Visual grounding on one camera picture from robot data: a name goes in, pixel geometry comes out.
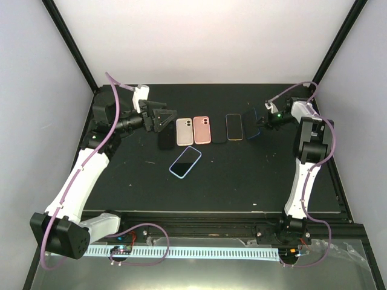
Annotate phone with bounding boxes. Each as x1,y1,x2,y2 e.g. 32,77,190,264
169,146,202,179
176,118,194,147
193,116,211,144
158,126,175,150

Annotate blue smartphone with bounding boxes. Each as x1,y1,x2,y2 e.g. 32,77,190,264
242,108,260,140

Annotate black smartphone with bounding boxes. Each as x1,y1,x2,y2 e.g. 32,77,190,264
210,118,227,144
226,114,243,141

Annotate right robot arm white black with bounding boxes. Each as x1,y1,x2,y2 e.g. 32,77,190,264
256,98,336,244

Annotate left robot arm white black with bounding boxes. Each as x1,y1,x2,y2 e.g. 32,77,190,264
30,92,177,259

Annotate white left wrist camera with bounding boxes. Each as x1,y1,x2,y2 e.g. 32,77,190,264
132,85,149,113

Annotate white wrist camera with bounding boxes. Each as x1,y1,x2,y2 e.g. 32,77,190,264
132,85,149,113
265,101,279,114

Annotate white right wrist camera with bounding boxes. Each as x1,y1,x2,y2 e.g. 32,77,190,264
265,101,279,114

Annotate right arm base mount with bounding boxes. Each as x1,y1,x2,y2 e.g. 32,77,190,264
253,222,311,247

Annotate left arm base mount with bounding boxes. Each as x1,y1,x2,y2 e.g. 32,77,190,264
103,223,149,243

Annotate white slotted cable duct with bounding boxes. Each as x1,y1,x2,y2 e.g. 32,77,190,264
84,245,279,262

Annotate left black frame post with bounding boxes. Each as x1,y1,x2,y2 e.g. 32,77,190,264
42,0,99,93

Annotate black frame post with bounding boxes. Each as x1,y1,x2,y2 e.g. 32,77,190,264
312,0,368,84
42,0,99,93

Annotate right black frame post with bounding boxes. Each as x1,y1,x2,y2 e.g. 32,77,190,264
312,0,368,84

